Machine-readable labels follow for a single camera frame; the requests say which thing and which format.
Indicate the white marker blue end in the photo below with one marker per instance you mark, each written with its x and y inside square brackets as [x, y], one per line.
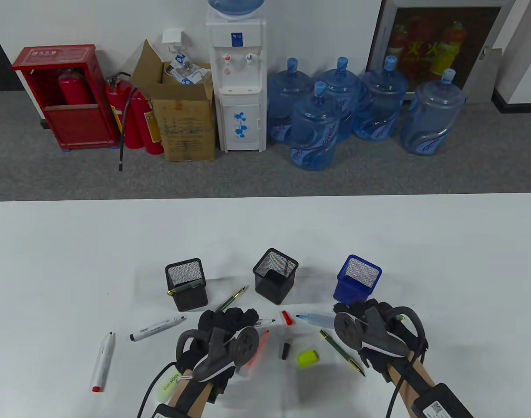
[264, 322]

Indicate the person's right hand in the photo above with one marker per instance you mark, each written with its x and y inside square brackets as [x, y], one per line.
[378, 365]

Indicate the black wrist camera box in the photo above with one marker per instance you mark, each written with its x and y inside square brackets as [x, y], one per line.
[439, 402]
[165, 412]

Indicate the black pen cap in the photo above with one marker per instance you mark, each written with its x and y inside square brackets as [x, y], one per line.
[285, 352]

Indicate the white blue packets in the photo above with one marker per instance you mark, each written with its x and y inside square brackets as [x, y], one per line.
[187, 72]

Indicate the person's right forearm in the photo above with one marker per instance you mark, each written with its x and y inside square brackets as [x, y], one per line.
[413, 379]

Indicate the white water dispenser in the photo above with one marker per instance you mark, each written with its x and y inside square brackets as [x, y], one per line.
[241, 117]

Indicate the grey tracking controller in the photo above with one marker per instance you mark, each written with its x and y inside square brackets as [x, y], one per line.
[350, 331]
[243, 348]

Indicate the pale blue highlighter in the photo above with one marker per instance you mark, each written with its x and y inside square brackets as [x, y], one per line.
[317, 319]

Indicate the grey metal panel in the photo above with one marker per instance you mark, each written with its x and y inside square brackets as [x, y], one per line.
[483, 82]

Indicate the black mesh pen holder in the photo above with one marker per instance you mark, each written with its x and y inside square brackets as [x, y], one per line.
[270, 294]
[191, 302]

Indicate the blue dispenser water bottle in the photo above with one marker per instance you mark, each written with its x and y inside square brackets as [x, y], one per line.
[235, 6]

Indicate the red extinguisher yellow label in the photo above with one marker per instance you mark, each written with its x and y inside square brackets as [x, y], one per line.
[152, 126]

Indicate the blue mesh pen holder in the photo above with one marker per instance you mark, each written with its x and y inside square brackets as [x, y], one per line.
[350, 294]

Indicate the person's left hand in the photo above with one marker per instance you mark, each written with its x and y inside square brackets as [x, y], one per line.
[224, 320]

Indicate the white marker red end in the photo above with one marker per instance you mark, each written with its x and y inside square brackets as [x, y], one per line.
[103, 361]

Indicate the white marker black end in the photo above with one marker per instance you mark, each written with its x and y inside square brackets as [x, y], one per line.
[154, 329]

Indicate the red fire extinguisher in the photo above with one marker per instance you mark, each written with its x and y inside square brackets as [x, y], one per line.
[76, 89]
[114, 98]

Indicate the red fire extinguisher cabinet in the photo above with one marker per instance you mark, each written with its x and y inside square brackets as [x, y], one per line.
[74, 126]

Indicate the white wall box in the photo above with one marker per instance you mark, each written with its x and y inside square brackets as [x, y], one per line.
[173, 35]

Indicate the blue water jug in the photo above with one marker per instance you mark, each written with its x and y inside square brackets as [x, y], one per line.
[431, 117]
[381, 104]
[285, 93]
[313, 130]
[341, 82]

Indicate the dark green gold-trim pen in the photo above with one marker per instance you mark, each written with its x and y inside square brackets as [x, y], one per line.
[233, 299]
[339, 350]
[187, 287]

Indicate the orange highlighter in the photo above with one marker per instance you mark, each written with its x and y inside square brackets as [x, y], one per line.
[257, 352]

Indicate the yellow-green pen cap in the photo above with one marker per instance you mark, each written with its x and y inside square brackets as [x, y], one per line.
[308, 359]

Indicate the red pen cap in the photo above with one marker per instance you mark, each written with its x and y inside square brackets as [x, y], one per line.
[286, 318]

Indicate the brown cardboard box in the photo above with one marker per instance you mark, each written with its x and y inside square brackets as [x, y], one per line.
[187, 126]

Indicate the yellow-green highlighter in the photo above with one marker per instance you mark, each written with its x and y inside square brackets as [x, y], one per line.
[165, 389]

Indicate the person's left forearm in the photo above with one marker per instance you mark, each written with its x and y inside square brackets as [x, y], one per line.
[191, 398]

